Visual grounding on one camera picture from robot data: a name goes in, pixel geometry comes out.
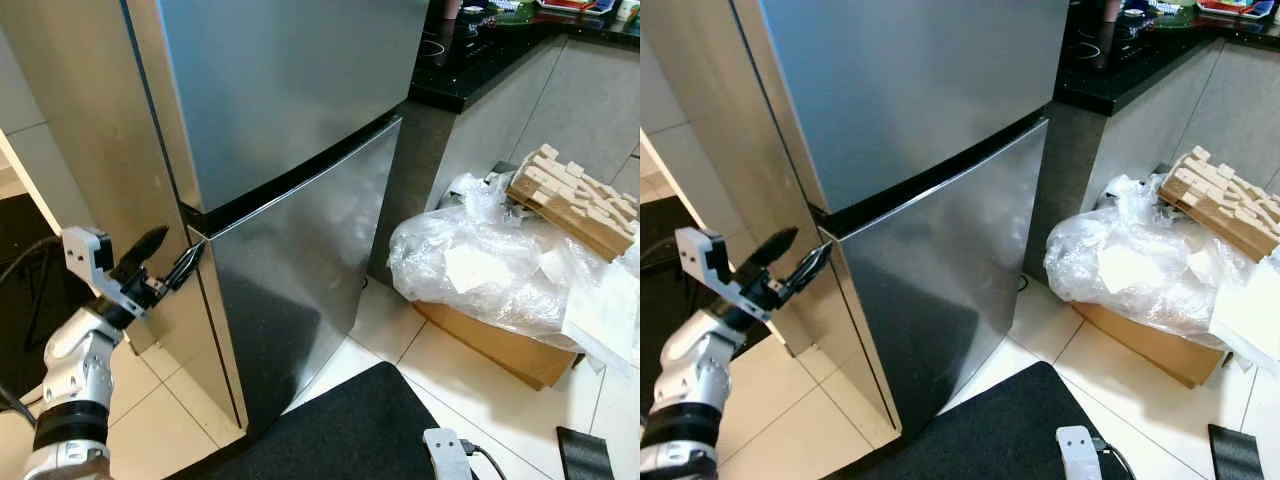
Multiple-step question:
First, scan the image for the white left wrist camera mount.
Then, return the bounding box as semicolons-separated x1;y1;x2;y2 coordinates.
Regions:
675;226;776;321
62;226;153;319

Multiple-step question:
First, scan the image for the small black ribbed pad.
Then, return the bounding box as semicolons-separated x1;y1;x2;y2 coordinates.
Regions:
1208;424;1266;480
556;426;616;480

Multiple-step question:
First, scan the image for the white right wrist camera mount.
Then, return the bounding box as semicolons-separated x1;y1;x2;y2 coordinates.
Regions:
423;428;473;480
1057;426;1106;480

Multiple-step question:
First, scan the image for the brown cardboard box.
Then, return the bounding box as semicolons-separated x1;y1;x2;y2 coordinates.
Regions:
1072;300;1226;389
412;300;579;391

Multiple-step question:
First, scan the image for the silver fridge cabinet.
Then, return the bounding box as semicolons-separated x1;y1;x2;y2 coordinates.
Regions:
640;0;901;438
0;0;249;443

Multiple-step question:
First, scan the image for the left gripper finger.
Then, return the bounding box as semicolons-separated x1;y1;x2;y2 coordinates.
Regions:
790;243;834;297
745;226;800;288
163;240;207;293
115;225;170;288

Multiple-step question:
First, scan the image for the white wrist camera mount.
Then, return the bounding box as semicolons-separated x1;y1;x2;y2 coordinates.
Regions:
423;428;473;480
62;226;153;319
1057;426;1106;480
675;226;776;321

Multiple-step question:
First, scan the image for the black kitchen countertop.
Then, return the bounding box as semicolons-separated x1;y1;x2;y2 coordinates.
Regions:
410;0;641;113
1055;0;1280;116

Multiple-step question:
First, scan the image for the clear plastic sheet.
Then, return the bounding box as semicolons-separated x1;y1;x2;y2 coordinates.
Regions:
388;172;641;351
1044;172;1280;351

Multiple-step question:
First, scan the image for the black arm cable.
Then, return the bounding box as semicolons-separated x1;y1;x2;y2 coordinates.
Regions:
1100;440;1136;480
468;445;509;480
0;237;63;286

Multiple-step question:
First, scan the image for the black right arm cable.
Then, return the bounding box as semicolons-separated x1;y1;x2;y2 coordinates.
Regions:
468;445;509;480
1100;440;1136;480

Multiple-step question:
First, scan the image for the beige moulded pulp packaging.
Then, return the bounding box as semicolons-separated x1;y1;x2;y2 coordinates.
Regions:
1158;146;1280;263
505;143;641;263

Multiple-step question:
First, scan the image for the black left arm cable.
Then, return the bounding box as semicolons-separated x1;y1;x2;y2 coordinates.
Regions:
0;237;63;286

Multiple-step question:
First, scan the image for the white foam block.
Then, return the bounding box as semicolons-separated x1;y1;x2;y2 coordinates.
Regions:
560;262;641;376
1208;262;1280;376

